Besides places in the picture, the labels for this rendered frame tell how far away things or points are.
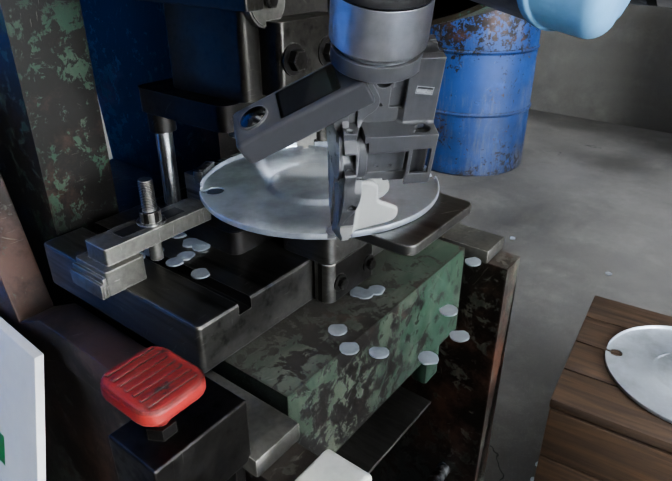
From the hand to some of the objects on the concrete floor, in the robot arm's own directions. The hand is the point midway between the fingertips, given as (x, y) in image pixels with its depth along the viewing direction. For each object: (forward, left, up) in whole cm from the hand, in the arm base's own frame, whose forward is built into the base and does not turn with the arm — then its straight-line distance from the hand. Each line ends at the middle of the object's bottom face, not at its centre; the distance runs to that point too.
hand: (336, 229), depth 59 cm
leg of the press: (+32, -41, -80) cm, 95 cm away
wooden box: (-40, -57, -79) cm, 106 cm away
